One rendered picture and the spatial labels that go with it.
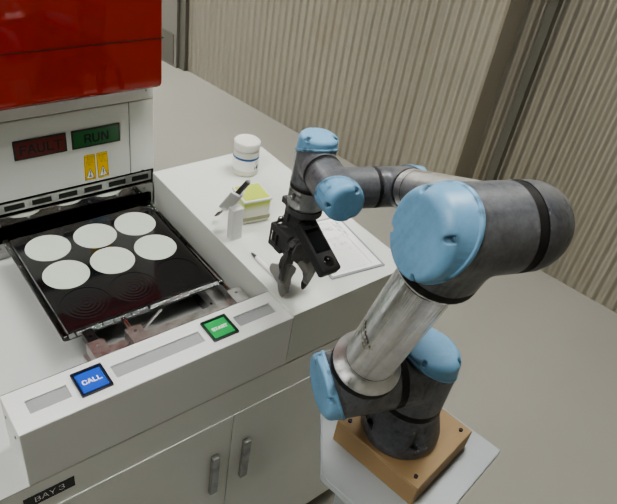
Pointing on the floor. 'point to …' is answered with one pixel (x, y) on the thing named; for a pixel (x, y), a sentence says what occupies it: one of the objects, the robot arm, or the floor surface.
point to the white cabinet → (206, 453)
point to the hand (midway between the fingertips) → (295, 289)
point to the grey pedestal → (449, 483)
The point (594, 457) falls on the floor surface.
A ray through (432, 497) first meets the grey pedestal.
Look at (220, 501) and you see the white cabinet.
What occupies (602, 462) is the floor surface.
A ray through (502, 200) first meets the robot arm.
